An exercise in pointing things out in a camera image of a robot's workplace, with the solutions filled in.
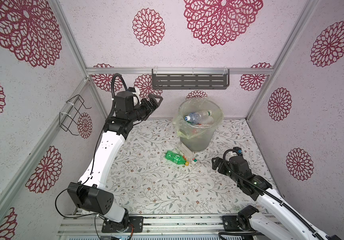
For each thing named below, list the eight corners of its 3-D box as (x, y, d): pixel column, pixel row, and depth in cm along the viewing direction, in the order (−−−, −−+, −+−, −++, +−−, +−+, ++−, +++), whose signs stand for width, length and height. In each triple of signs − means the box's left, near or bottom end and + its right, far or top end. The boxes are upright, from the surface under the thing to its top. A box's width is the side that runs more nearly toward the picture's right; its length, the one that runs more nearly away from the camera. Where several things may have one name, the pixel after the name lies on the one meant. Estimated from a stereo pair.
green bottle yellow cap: (164, 159, 100) (163, 154, 95) (168, 152, 103) (168, 147, 99) (185, 170, 95) (186, 166, 90) (189, 162, 98) (190, 157, 94)
